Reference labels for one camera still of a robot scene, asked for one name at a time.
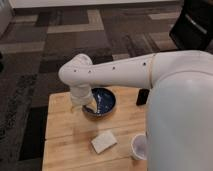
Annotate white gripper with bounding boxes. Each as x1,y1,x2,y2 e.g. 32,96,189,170
70,84,98,113

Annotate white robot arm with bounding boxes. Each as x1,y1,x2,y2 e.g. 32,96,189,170
58,50,213,171

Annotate dark blue ceramic bowl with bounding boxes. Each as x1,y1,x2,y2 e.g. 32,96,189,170
82,87,116,117

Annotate white ceramic cup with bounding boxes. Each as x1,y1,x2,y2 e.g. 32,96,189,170
131,134,147,160

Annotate wooden table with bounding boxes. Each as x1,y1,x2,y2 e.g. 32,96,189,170
42,86,148,171

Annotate white sponge block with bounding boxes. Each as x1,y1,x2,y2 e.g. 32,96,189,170
91,131,117,154

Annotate black phone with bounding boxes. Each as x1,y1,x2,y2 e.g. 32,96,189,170
136,89,149,106

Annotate black chair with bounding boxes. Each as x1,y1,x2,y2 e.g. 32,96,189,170
169,0,213,50

